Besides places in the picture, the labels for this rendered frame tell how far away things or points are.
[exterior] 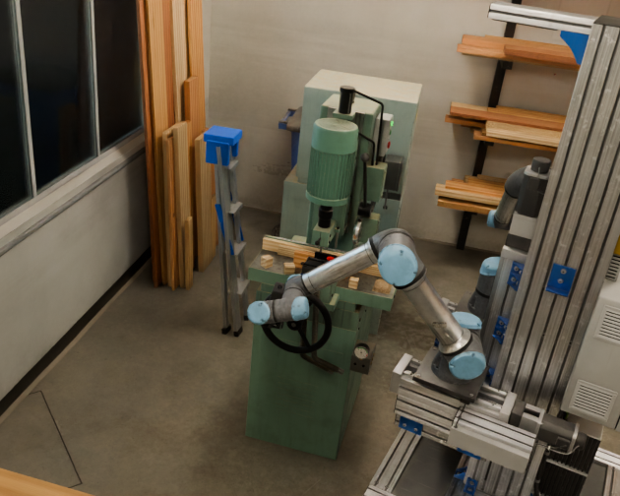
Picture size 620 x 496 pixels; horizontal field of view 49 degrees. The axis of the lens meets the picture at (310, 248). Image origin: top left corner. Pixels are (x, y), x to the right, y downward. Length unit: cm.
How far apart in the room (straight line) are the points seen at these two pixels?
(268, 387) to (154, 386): 73
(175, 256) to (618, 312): 272
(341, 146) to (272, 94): 263
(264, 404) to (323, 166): 115
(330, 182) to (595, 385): 118
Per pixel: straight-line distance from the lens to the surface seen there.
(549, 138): 457
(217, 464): 316
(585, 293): 239
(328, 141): 255
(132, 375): 364
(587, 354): 244
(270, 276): 275
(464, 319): 236
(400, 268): 203
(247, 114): 524
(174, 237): 418
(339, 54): 498
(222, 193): 353
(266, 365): 300
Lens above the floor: 225
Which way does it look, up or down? 27 degrees down
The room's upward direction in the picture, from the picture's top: 7 degrees clockwise
